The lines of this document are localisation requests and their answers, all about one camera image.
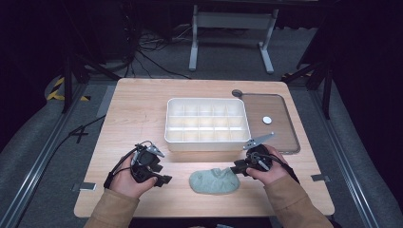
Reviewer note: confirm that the black metal stand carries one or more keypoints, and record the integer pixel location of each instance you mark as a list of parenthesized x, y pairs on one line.
[(327, 95), (67, 85)]

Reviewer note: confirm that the grey metal floor rail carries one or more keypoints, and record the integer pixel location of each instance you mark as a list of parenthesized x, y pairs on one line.
[(34, 171), (343, 164)]

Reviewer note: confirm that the silver tape piece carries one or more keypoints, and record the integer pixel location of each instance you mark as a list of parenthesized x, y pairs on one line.
[(320, 177), (85, 186)]

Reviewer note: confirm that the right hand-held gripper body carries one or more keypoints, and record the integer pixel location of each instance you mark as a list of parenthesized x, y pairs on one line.
[(258, 158)]

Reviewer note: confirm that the person's right hand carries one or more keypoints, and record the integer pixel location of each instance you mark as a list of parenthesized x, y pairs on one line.
[(277, 171)]

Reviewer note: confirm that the white metal stand frame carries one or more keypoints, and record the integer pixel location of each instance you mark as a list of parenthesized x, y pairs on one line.
[(234, 20)]

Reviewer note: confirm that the white divided storage box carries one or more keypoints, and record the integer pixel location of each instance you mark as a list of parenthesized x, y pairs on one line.
[(206, 125)]

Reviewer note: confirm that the person's left hand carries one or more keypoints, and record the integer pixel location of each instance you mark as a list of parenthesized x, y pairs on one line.
[(125, 182)]

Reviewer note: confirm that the white round disc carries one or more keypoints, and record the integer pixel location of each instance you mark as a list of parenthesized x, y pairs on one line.
[(267, 120)]

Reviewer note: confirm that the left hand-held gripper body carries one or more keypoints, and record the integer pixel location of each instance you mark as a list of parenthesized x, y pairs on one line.
[(144, 161)]

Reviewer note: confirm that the clear lid with grey rim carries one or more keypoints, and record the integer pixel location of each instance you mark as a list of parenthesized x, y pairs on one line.
[(275, 107)]

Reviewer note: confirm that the grey-green cloth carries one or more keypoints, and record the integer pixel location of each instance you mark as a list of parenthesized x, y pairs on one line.
[(214, 182)]

